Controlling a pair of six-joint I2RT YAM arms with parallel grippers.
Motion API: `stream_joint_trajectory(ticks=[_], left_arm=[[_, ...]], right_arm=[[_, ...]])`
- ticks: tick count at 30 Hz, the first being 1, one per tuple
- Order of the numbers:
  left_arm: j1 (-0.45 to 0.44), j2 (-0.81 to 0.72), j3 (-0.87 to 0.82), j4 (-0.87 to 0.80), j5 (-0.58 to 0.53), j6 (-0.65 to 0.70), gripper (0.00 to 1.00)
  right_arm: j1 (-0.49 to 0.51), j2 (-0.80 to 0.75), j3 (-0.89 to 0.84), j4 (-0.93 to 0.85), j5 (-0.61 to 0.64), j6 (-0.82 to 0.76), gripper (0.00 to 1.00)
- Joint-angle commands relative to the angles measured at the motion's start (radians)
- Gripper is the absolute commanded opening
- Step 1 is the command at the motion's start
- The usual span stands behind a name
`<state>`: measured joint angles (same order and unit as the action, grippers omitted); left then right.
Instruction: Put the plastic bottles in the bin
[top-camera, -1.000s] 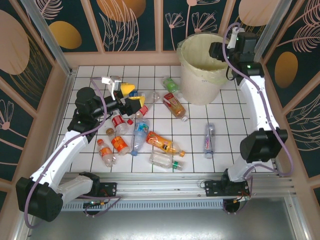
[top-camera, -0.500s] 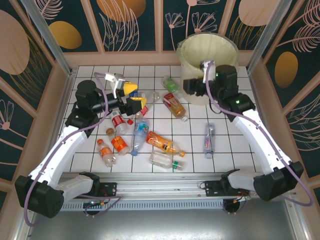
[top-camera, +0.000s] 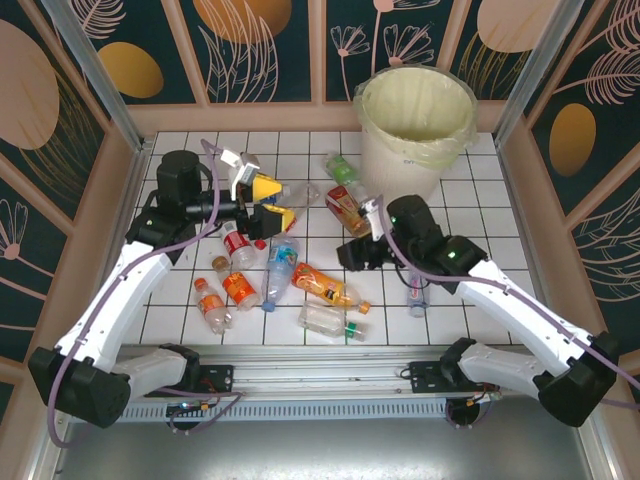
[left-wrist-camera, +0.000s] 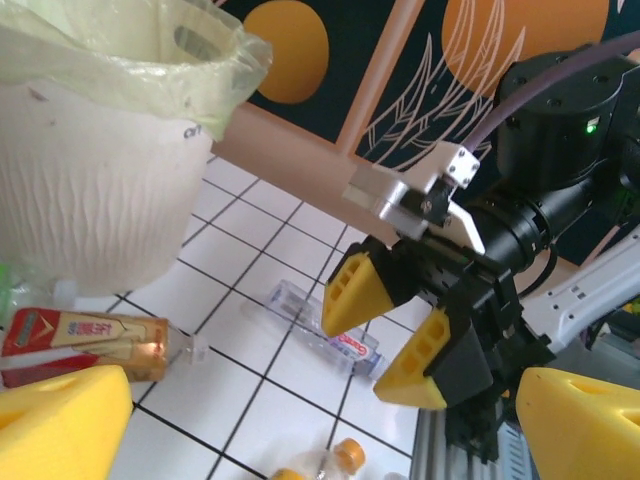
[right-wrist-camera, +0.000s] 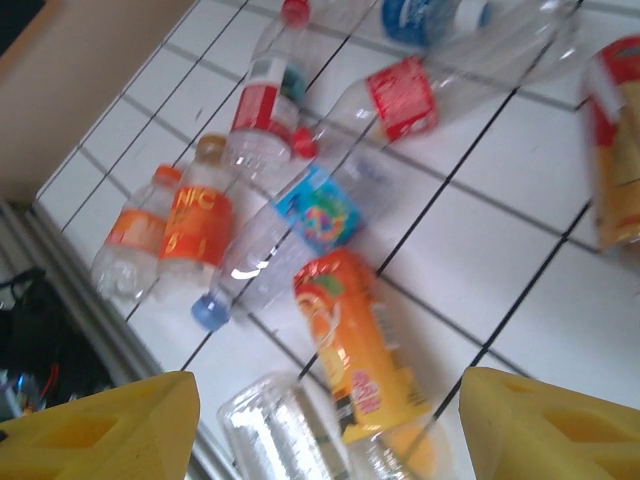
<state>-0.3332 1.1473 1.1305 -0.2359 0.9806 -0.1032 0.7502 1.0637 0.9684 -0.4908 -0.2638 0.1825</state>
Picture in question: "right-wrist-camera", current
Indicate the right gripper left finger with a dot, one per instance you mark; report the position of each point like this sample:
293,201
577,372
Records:
100,435

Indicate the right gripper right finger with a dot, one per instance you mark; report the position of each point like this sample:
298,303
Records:
550,435

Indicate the square clear bottle green cap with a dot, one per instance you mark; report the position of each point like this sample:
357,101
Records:
280,430

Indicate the small bottle orange label orange cap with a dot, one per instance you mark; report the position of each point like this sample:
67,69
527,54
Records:
132,235

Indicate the orange juice bottle orange label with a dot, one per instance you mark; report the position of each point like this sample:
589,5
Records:
360,340

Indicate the orange NFC label bottle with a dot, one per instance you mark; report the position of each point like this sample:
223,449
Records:
197,225

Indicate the amber tea bottle red label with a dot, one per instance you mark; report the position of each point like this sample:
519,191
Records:
617,165

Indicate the large bottle blue label blue cap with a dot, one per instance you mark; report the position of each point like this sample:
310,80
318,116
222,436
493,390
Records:
315,215

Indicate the red-capped bottle red white label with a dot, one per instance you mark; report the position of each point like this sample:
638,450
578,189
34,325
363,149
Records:
260,105

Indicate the clear cola bottle red label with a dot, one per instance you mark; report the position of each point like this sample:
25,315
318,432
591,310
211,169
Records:
400,97

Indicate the clear bottle blue label white cap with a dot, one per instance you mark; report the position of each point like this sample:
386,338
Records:
425,20

